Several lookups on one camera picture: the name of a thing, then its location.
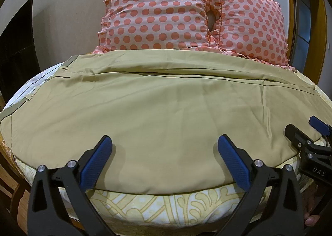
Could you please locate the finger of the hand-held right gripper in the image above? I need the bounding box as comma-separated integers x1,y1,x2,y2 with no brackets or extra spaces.
284,124,315,155
308,115,332,138

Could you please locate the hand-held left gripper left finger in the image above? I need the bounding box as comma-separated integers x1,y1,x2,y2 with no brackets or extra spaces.
27,135,115,236

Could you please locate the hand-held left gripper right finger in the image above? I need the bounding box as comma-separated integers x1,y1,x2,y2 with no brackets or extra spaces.
217,134,304,236

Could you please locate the olive green blanket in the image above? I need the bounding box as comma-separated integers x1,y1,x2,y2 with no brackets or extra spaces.
0,51,324,196

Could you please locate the person's right hand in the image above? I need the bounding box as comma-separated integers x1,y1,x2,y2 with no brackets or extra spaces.
303,183,328,227

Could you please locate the yellow patterned bed sheet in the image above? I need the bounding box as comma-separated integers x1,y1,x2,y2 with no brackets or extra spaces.
0,66,332,230

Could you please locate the dark wooden door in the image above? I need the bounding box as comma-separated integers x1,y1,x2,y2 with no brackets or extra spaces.
0,0,39,96

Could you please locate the large polka dot pillow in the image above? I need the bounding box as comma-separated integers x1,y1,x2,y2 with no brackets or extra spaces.
92,0,223,54

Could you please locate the wooden bed frame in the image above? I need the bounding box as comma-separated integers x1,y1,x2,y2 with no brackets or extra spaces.
0,93,87,236

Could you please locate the wooden window frame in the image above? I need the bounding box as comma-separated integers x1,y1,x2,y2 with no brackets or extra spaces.
249,0,328,89

